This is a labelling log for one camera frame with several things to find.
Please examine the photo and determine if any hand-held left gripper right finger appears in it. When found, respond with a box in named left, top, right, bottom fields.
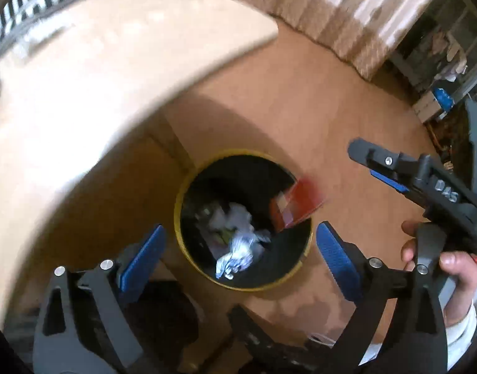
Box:
left=316, top=221, right=447, bottom=374

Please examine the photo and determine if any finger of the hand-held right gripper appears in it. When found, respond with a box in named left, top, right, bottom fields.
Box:
left=348, top=138, right=422, bottom=194

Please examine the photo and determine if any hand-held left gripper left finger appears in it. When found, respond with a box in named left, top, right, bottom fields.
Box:
left=33, top=224, right=167, bottom=374

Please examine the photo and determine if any red white packet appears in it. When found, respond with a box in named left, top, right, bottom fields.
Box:
left=269, top=179, right=327, bottom=231

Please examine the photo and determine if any black yellow-rimmed trash bin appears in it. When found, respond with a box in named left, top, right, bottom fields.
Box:
left=173, top=149, right=314, bottom=292

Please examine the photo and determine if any person's right forearm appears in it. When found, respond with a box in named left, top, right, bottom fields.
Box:
left=443, top=300, right=477, bottom=374

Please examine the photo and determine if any person's right hand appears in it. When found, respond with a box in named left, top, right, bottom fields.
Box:
left=401, top=220, right=477, bottom=328

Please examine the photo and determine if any blue packet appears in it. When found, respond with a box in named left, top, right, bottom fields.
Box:
left=433, top=88, right=455, bottom=110

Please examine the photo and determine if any silver crumpled wrapper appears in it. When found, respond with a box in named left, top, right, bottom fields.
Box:
left=215, top=237, right=263, bottom=280

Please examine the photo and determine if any white crumpled paper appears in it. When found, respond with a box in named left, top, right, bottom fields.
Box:
left=201, top=201, right=272, bottom=250

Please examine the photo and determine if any metal storage rack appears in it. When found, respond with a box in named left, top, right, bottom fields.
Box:
left=387, top=0, right=477, bottom=125

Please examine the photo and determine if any beige patterned curtain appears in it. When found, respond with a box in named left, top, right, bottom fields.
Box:
left=219, top=0, right=457, bottom=80

